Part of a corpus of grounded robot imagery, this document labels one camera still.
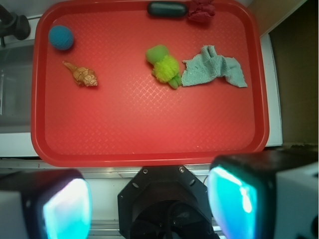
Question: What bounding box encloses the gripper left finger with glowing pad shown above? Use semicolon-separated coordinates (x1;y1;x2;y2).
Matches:
0;169;92;239

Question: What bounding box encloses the golden brown seashell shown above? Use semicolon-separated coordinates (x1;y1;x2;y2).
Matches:
62;61;98;87

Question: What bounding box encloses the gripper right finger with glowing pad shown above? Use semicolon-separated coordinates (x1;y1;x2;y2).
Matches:
207;149;319;239

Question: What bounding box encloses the black clamp knob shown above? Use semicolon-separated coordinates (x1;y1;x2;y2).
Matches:
0;5;31;48

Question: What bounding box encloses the blue knitted ball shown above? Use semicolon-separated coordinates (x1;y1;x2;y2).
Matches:
48;25;74;50

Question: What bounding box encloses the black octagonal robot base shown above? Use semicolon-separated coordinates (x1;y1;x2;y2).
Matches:
118;165;219;239

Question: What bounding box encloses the light blue cloth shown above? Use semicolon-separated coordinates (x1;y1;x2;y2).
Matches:
181;45;248;88

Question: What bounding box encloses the dark teal oblong case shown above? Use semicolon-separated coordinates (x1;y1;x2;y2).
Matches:
147;1;188;17

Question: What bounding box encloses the green fuzzy plush toy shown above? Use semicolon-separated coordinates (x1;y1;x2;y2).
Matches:
146;44;181;90

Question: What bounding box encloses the crumpled red cloth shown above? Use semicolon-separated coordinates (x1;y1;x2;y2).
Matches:
187;0;215;23

